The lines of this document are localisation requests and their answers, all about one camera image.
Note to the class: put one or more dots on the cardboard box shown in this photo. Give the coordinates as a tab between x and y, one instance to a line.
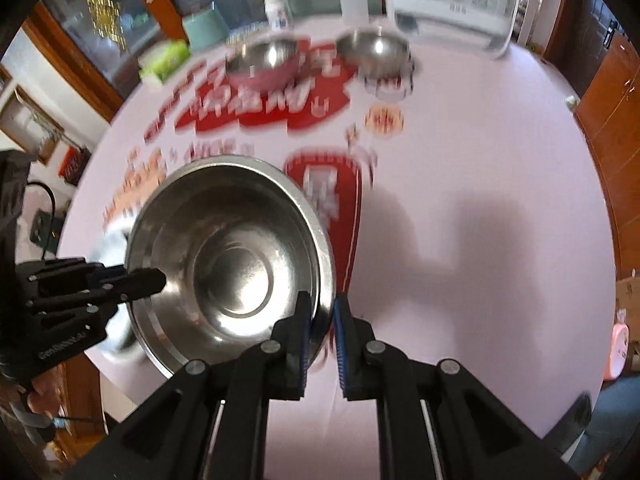
629	300

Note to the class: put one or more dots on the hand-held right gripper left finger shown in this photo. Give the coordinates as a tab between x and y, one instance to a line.
302	350

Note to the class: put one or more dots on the wooden cabinet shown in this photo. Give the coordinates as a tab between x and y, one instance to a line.
615	110

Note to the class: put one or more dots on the white pill bottle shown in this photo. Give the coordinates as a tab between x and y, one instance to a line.
276	10

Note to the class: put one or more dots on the white plate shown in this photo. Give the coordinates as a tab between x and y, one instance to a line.
111	255

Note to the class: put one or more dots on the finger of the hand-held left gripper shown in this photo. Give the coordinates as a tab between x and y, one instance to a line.
105	272
145	282

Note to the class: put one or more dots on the pill blister pack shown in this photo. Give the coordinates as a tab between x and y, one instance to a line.
247	35

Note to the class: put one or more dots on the pink plastic stool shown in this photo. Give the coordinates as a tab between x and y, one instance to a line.
617	352

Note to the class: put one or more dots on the small steel bowl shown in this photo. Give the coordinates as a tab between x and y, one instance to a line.
372	50

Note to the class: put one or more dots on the person's left hand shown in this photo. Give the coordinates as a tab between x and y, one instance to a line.
45	392

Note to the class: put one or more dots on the pink steel bowl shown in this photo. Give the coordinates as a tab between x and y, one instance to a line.
262	57

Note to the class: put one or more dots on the blue-grey chair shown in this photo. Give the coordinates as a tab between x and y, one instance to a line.
610	425

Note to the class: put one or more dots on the red basket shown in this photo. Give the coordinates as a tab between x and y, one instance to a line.
75	162

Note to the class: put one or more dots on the large steel bowl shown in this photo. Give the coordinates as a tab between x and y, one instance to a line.
225	260

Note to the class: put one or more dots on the mint green jar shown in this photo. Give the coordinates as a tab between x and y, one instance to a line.
205	30

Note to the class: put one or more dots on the wooden wall niche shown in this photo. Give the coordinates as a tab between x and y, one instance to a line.
30	125

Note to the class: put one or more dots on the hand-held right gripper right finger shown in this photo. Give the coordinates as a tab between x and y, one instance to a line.
342	355

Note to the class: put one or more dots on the green tissue pack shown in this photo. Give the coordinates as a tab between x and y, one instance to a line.
165	60

